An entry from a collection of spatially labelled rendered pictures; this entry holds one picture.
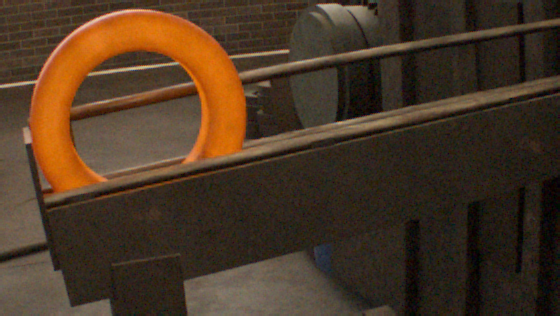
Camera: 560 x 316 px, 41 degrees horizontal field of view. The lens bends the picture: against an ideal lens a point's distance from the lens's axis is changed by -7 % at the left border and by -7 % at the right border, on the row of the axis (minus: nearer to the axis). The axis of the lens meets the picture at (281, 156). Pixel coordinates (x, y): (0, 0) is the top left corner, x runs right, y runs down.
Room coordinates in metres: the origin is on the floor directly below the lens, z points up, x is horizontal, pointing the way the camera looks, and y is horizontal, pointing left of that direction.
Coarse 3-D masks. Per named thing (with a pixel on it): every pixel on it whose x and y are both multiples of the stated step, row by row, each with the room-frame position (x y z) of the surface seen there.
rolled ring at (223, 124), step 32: (96, 32) 0.63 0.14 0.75; (128, 32) 0.63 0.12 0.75; (160, 32) 0.64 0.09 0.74; (192, 32) 0.65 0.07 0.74; (64, 64) 0.62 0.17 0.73; (96, 64) 0.63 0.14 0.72; (192, 64) 0.65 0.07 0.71; (224, 64) 0.66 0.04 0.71; (64, 96) 0.62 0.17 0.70; (224, 96) 0.66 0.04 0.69; (32, 128) 0.61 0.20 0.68; (64, 128) 0.62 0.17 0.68; (224, 128) 0.66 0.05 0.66; (64, 160) 0.62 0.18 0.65; (192, 160) 0.66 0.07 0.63
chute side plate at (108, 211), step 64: (448, 128) 0.70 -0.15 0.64; (512, 128) 0.72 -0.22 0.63; (128, 192) 0.60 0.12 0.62; (192, 192) 0.62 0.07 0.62; (256, 192) 0.63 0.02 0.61; (320, 192) 0.65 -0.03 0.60; (384, 192) 0.67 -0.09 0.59; (448, 192) 0.69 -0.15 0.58; (64, 256) 0.58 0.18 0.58; (128, 256) 0.60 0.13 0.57; (192, 256) 0.61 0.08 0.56; (256, 256) 0.63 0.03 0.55
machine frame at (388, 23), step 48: (384, 0) 1.53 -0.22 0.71; (432, 0) 1.34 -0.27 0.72; (480, 0) 1.20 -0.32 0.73; (528, 0) 1.05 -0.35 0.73; (480, 48) 1.20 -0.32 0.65; (528, 48) 1.05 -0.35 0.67; (384, 96) 1.55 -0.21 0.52; (432, 96) 1.35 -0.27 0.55; (528, 192) 1.05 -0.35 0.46; (432, 240) 1.38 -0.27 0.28; (480, 240) 1.21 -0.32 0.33; (528, 240) 1.05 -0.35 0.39; (432, 288) 1.38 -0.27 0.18; (480, 288) 1.22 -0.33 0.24; (528, 288) 1.04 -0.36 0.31
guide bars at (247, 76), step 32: (480, 32) 0.82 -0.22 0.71; (512, 32) 0.83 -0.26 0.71; (288, 64) 0.74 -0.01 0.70; (320, 64) 0.75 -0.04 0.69; (352, 64) 0.77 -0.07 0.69; (128, 96) 0.69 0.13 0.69; (160, 96) 0.70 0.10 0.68; (288, 96) 0.74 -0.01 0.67; (480, 96) 0.79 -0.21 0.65; (288, 128) 0.74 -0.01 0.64; (320, 128) 0.73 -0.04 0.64
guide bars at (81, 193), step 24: (504, 96) 0.73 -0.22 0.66; (528, 96) 0.73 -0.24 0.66; (384, 120) 0.68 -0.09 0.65; (408, 120) 0.69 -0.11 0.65; (432, 120) 0.70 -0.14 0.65; (288, 144) 0.65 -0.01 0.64; (312, 144) 0.66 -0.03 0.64; (168, 168) 0.62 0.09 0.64; (192, 168) 0.62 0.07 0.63; (216, 168) 0.63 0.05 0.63; (72, 192) 0.59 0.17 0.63; (96, 192) 0.60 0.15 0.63
